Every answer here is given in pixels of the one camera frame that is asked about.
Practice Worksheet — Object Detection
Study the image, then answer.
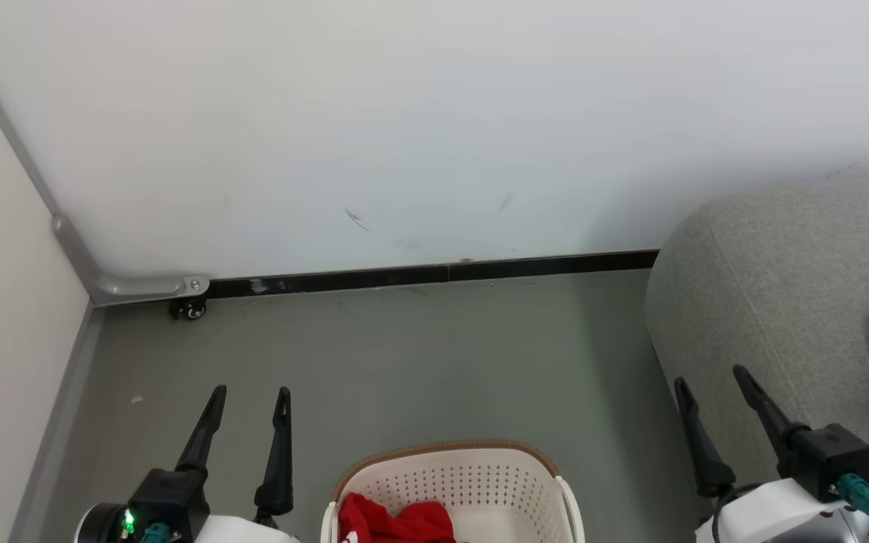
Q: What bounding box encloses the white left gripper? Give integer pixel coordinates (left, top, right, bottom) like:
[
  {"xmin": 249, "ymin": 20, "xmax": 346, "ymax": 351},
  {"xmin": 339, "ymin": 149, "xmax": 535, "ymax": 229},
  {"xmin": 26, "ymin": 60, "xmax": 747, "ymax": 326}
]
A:
[{"xmin": 176, "ymin": 385, "xmax": 301, "ymax": 543}]

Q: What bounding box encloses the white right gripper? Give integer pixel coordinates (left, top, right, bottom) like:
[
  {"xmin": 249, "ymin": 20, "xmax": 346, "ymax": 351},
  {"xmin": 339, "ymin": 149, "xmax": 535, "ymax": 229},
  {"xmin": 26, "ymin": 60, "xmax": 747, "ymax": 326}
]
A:
[{"xmin": 674, "ymin": 365, "xmax": 854, "ymax": 543}]

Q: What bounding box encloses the red garment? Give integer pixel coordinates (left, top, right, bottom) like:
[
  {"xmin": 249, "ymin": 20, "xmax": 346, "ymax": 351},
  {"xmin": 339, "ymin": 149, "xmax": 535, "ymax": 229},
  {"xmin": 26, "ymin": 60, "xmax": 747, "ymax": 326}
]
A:
[{"xmin": 338, "ymin": 492, "xmax": 456, "ymax": 543}]

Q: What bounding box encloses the white basket with brown rim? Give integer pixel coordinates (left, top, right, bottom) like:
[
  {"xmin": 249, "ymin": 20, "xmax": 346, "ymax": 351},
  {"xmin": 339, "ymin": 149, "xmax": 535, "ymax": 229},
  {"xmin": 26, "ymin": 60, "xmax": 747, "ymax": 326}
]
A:
[{"xmin": 321, "ymin": 440, "xmax": 586, "ymax": 543}]

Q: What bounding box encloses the grey fabric sofa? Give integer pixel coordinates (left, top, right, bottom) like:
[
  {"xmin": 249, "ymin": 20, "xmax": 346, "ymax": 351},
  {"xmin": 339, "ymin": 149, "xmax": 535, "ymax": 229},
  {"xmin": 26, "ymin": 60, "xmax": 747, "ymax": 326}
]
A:
[{"xmin": 644, "ymin": 175, "xmax": 869, "ymax": 521}]

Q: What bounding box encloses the small black caster wheel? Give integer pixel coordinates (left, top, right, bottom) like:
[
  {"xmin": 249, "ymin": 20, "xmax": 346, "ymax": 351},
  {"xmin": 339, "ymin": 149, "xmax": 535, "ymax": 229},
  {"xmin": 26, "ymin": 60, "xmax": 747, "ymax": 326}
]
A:
[{"xmin": 169, "ymin": 296, "xmax": 207, "ymax": 321}]

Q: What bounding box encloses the grey skirting strip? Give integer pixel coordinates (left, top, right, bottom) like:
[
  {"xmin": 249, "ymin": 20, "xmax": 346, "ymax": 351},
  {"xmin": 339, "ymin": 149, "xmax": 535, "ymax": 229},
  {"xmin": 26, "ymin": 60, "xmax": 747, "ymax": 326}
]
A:
[{"xmin": 8, "ymin": 302, "xmax": 103, "ymax": 543}]

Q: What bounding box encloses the black baseboard strip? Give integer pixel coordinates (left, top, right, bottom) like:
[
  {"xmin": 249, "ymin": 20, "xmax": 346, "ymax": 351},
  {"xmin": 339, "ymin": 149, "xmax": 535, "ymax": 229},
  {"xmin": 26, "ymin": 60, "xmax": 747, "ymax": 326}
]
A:
[{"xmin": 208, "ymin": 250, "xmax": 660, "ymax": 299}]

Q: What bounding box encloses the silver metal frame bar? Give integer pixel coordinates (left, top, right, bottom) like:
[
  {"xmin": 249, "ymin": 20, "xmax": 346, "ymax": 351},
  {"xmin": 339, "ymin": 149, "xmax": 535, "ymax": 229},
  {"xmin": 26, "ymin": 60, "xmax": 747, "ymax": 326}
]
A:
[{"xmin": 0, "ymin": 23, "xmax": 210, "ymax": 306}]

